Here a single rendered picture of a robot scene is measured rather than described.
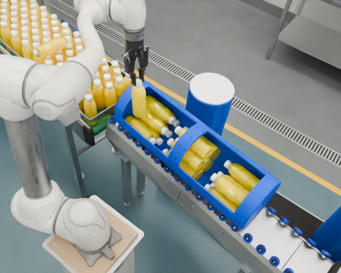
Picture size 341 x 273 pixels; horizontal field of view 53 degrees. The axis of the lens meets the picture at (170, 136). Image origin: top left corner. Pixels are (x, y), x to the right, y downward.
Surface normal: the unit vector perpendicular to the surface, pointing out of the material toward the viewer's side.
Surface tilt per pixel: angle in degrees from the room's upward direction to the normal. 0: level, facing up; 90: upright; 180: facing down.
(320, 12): 90
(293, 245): 0
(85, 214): 4
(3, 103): 86
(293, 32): 0
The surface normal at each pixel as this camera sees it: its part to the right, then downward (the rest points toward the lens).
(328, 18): -0.59, 0.60
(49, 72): 0.22, -0.67
